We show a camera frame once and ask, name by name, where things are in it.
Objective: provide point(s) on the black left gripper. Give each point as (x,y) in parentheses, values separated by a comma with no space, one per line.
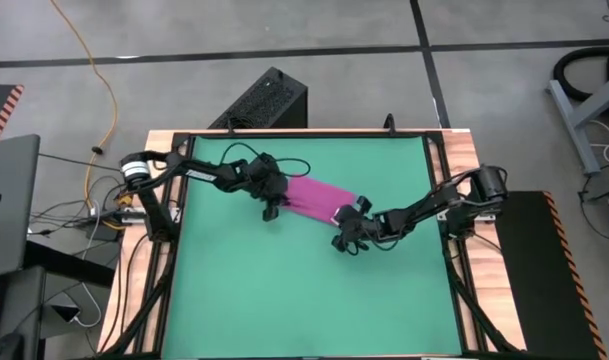
(266,180)

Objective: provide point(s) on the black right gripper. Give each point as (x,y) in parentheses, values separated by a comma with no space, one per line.
(361,227)

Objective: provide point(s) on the magenta towel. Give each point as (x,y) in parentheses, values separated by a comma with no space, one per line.
(316,197)

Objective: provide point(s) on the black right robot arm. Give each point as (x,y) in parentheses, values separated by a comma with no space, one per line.
(424,207)

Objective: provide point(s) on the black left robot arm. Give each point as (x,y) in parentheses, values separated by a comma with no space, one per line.
(204,174)

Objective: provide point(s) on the black computer tower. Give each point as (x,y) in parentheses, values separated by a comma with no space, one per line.
(264,100)

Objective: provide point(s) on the green table mat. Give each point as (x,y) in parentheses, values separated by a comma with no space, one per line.
(309,310)

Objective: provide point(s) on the large hazard-striped black floor mat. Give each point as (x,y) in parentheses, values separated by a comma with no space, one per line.
(534,275)

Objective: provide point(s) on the grey metal stand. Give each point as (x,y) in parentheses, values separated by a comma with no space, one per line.
(574,127)

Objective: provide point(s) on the black smartphone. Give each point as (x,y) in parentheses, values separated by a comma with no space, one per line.
(66,312)

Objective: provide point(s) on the black computer mouse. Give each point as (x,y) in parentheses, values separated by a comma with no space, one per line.
(6,347)

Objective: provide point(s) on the black metal table frame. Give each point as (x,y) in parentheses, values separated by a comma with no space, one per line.
(309,134)

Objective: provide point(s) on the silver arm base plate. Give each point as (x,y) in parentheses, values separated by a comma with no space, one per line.
(486,215)
(134,217)

